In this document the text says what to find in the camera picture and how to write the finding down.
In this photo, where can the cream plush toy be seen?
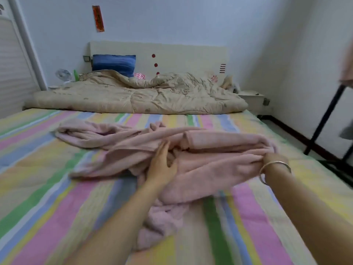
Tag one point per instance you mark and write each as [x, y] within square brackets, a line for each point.
[229, 84]

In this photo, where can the pink hanging garment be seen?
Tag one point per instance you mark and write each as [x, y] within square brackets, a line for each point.
[348, 66]

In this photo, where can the black clothes rack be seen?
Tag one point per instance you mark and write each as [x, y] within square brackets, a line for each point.
[322, 121]

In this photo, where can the beige quilt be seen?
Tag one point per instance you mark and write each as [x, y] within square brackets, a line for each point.
[149, 93]

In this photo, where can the grey hanging garment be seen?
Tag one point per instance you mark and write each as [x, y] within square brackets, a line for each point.
[347, 130]

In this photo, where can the dark brown baseboard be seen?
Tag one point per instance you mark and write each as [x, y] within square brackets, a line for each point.
[298, 138]

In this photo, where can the striped pastel bed sheet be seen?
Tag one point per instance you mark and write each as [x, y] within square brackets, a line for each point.
[44, 190]

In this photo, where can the pink fleece blanket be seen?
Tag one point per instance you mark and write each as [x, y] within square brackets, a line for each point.
[209, 157]

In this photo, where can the person's left hand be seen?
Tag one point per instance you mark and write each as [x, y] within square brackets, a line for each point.
[161, 165]

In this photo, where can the person's right hand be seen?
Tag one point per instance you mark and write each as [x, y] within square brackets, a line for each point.
[274, 158]

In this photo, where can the wall switch plate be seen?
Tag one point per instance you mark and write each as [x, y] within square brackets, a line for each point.
[86, 58]

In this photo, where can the white nightstand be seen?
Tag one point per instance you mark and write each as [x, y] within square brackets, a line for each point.
[252, 101]

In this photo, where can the person's right forearm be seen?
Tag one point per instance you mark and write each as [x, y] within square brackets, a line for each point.
[314, 218]

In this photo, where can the green bottle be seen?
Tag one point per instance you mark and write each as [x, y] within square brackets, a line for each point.
[76, 76]

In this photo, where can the white headboard with red dots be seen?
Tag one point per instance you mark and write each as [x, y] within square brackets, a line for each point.
[187, 58]

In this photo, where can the black wall plug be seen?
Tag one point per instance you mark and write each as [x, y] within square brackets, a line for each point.
[266, 101]

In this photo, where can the pink patterned pillow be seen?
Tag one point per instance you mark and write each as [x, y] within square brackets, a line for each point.
[140, 76]

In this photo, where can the person's left forearm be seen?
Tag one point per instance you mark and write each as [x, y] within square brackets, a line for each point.
[116, 229]

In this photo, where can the red wall hanging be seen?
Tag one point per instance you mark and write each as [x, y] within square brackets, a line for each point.
[98, 18]

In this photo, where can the blue pillow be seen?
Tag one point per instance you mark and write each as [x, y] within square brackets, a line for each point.
[113, 65]

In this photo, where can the small white desk fan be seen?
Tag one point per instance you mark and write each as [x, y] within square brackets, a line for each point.
[63, 75]

